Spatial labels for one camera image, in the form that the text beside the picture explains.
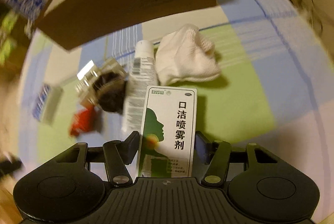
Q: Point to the clear blue floss box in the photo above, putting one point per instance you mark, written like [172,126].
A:
[46,103]

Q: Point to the white sock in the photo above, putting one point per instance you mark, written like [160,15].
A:
[186,55]

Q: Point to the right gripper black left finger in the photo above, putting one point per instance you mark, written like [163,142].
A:
[119,154]

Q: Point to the white cream tube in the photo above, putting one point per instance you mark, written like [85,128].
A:
[142,74]

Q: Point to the dark fuzzy scrunchie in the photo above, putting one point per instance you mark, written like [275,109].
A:
[110,92]

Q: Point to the red candy packet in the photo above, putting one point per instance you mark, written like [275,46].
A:
[85,121]

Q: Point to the green white spray box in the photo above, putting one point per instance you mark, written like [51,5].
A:
[168,132]

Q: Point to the checkered bed sheet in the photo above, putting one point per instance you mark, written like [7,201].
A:
[276,87]

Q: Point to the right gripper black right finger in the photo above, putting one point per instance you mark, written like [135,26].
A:
[216,156]

